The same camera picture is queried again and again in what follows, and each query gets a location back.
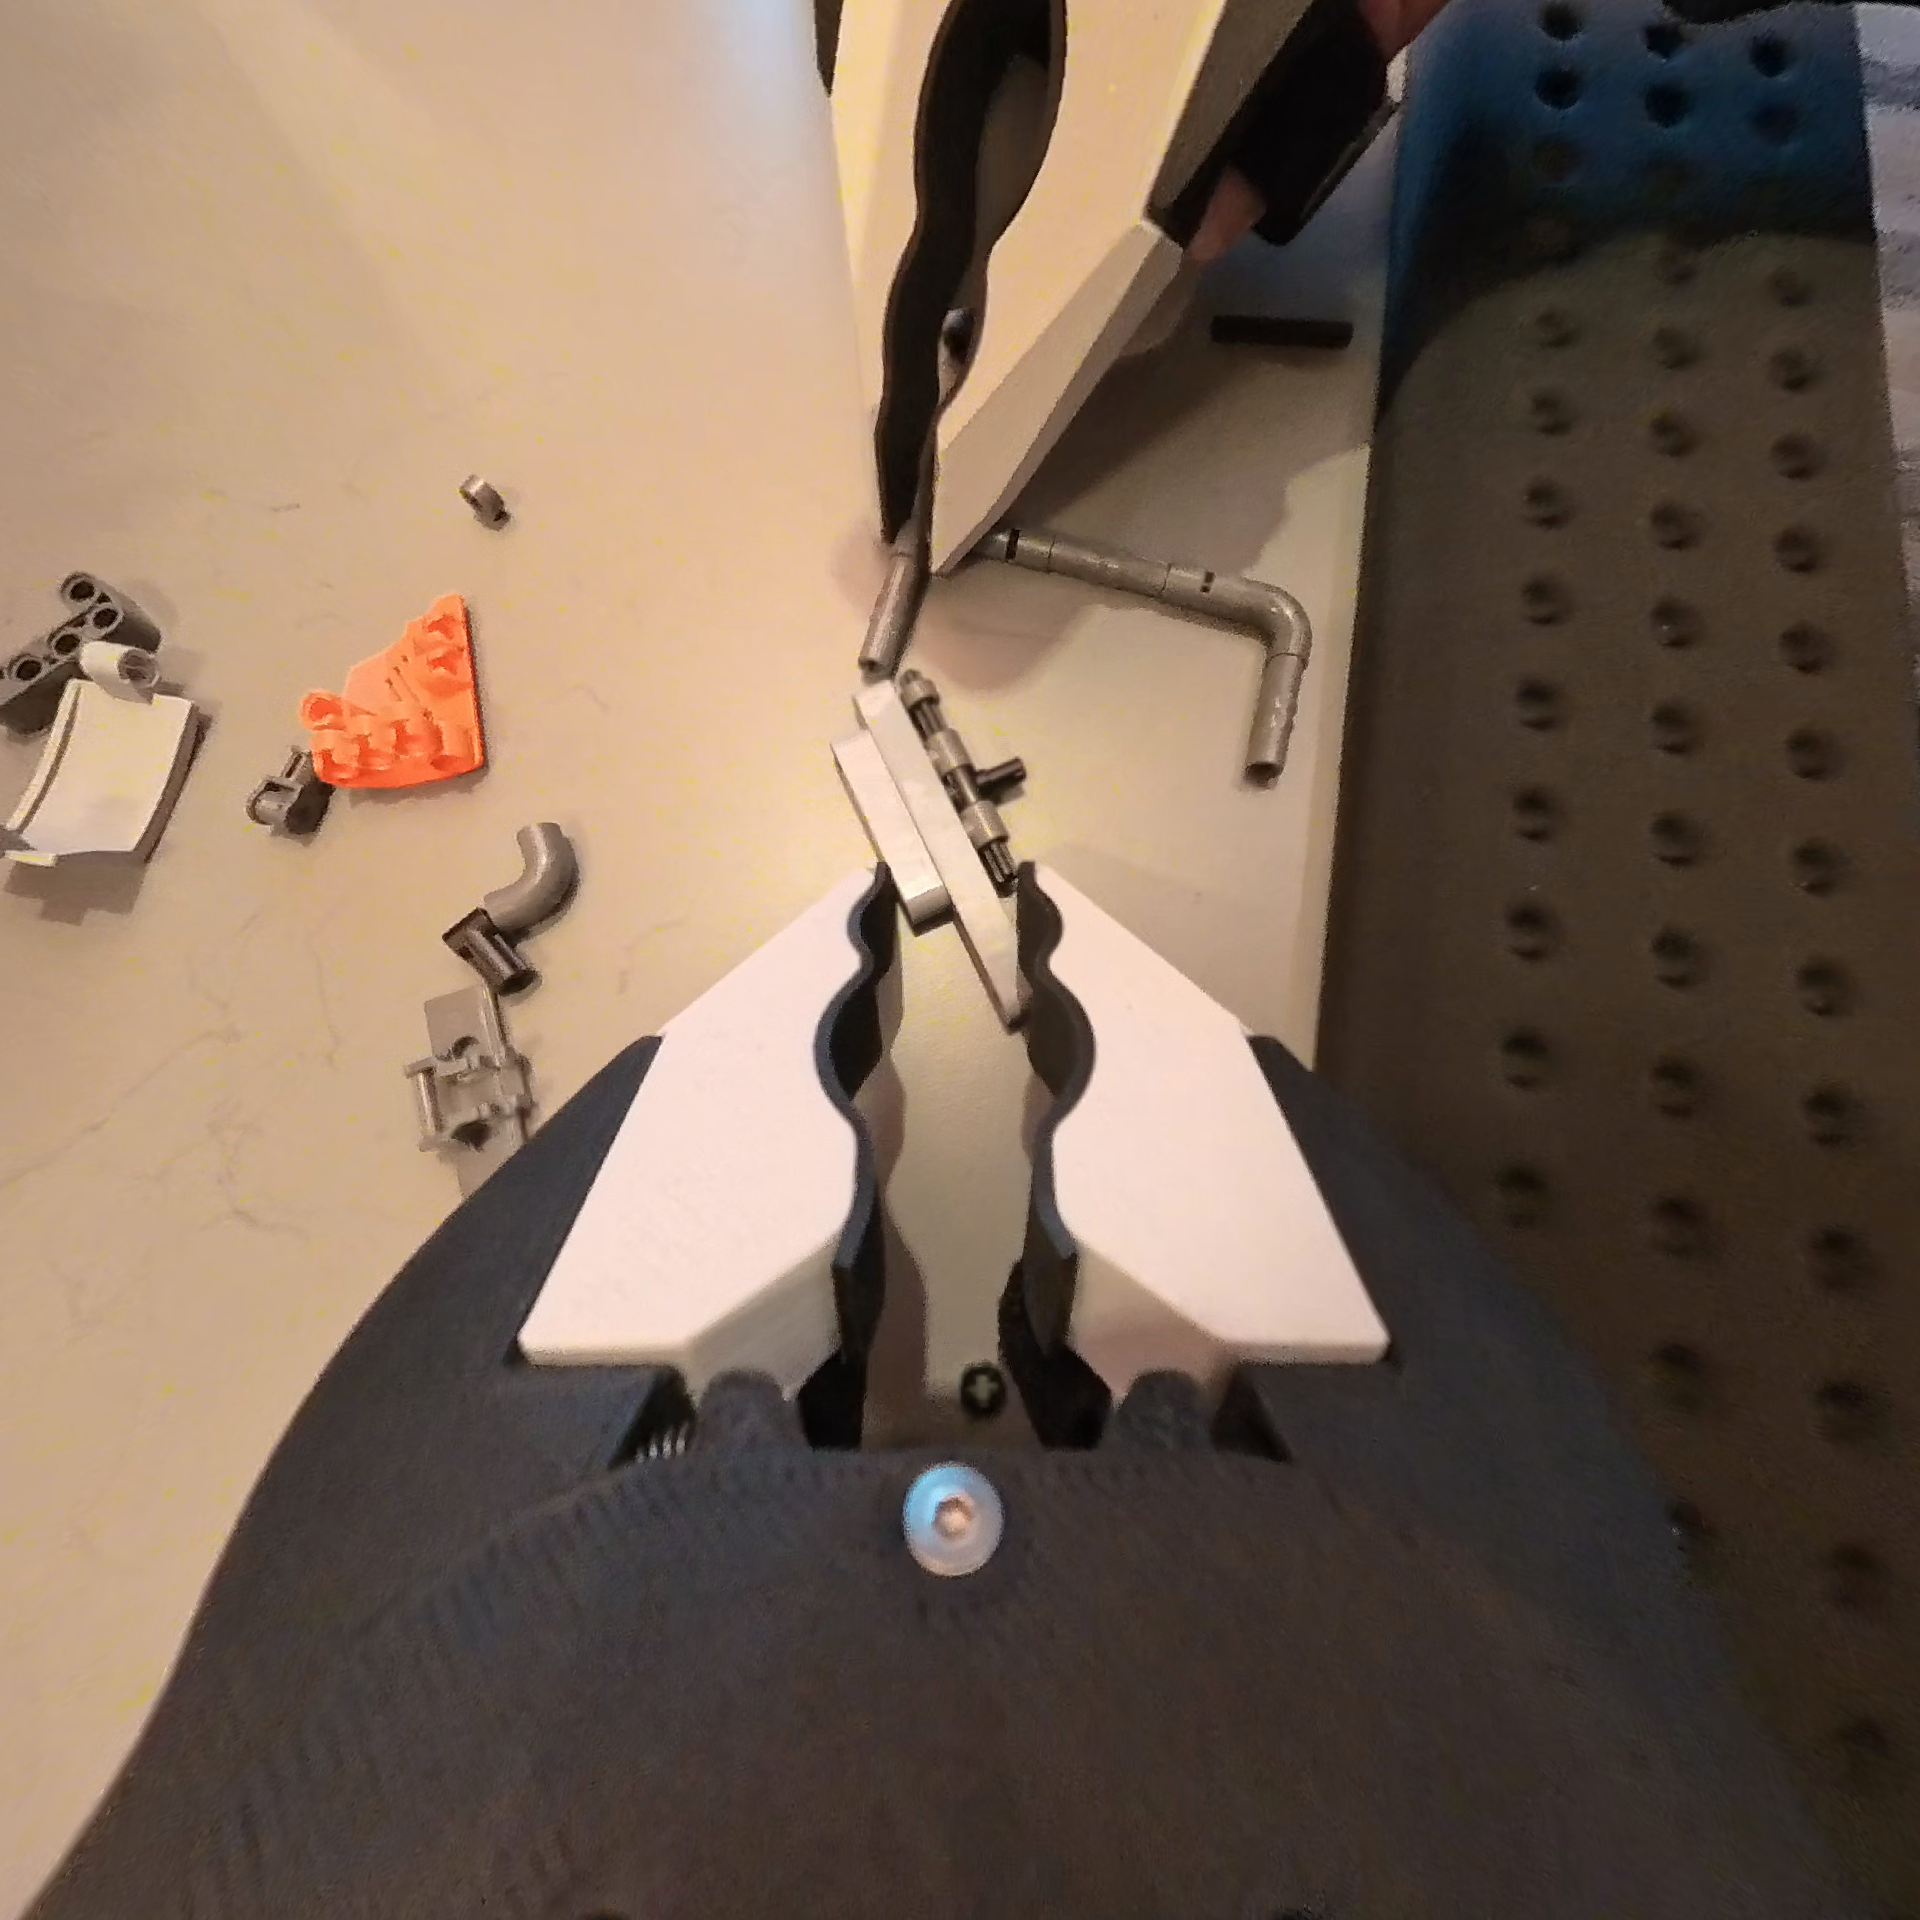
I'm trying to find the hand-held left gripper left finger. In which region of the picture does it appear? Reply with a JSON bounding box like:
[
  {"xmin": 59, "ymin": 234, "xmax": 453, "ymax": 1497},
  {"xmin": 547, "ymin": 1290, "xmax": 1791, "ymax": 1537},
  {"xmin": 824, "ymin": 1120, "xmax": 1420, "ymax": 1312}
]
[{"xmin": 515, "ymin": 867, "xmax": 902, "ymax": 1451}]

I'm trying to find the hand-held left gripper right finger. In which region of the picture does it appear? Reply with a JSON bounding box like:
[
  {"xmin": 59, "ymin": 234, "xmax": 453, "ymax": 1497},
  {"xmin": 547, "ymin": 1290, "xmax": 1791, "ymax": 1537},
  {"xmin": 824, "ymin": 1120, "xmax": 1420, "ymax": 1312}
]
[{"xmin": 1016, "ymin": 861, "xmax": 1392, "ymax": 1451}]

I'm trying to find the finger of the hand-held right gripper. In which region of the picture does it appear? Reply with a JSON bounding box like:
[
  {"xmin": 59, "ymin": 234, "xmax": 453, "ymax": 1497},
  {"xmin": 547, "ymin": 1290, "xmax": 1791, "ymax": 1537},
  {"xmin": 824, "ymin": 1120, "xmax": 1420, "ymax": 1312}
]
[
  {"xmin": 830, "ymin": 0, "xmax": 1086, "ymax": 553},
  {"xmin": 927, "ymin": 0, "xmax": 1318, "ymax": 584}
]

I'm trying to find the grey bent rod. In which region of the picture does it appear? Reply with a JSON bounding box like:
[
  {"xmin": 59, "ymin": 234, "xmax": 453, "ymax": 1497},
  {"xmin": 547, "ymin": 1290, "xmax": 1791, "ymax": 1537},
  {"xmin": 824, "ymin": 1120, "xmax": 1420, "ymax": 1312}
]
[{"xmin": 858, "ymin": 526, "xmax": 1317, "ymax": 786}]

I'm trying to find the light grey double toy beam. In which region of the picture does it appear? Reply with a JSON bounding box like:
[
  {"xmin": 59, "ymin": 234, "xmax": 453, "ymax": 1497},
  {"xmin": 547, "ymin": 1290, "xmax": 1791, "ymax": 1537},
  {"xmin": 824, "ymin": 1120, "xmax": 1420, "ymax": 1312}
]
[{"xmin": 831, "ymin": 682, "xmax": 1039, "ymax": 1034}]

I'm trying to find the grey toy elbow pipe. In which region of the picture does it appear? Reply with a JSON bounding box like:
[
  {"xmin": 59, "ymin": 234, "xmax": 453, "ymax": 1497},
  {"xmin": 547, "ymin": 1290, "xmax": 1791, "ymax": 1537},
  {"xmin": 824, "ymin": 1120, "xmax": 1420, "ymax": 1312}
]
[{"xmin": 486, "ymin": 821, "xmax": 580, "ymax": 932}]

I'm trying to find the person's right hand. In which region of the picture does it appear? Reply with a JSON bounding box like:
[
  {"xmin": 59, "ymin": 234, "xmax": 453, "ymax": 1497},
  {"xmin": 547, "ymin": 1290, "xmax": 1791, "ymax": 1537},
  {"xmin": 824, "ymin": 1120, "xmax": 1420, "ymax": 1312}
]
[{"xmin": 1189, "ymin": 163, "xmax": 1280, "ymax": 269}]

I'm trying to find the grey flat toy plate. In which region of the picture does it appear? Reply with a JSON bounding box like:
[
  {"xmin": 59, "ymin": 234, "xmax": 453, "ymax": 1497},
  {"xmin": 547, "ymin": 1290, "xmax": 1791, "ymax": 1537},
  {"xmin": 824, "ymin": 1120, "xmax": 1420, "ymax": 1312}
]
[{"xmin": 402, "ymin": 988, "xmax": 539, "ymax": 1160}]

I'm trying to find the black toy clip connector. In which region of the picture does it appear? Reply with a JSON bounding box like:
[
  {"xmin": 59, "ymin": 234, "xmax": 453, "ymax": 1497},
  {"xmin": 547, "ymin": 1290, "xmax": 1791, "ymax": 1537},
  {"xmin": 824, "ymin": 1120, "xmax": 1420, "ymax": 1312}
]
[{"xmin": 440, "ymin": 910, "xmax": 539, "ymax": 996}]

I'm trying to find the black dotted mat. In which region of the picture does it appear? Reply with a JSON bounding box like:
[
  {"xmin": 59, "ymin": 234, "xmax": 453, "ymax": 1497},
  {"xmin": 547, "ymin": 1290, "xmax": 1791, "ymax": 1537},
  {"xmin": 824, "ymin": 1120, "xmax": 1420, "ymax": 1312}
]
[{"xmin": 1317, "ymin": 0, "xmax": 1920, "ymax": 1920}]

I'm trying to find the orange toy wedge panel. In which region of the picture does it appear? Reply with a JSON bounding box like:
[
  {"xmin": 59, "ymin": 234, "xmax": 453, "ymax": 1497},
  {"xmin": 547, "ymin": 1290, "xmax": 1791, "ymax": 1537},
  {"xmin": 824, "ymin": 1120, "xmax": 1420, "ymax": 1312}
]
[{"xmin": 296, "ymin": 595, "xmax": 492, "ymax": 792}]

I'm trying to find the dark grey small toy connector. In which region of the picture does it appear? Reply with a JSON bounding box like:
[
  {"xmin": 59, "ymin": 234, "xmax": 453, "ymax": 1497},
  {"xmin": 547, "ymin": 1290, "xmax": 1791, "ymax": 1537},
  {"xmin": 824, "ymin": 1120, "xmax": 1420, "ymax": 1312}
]
[{"xmin": 245, "ymin": 744, "xmax": 335, "ymax": 838}]

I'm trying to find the light grey curved toy panel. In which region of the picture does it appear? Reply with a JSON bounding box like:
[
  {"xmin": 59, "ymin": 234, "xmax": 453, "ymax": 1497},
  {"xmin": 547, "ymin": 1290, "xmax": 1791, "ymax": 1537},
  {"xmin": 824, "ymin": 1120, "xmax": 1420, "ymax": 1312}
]
[{"xmin": 0, "ymin": 644, "xmax": 207, "ymax": 872}]

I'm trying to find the dark grey angled toy beam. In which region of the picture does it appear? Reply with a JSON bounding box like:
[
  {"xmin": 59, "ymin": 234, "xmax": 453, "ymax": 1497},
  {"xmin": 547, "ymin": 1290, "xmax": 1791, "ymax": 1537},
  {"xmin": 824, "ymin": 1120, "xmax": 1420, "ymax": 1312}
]
[{"xmin": 0, "ymin": 574, "xmax": 165, "ymax": 733}]

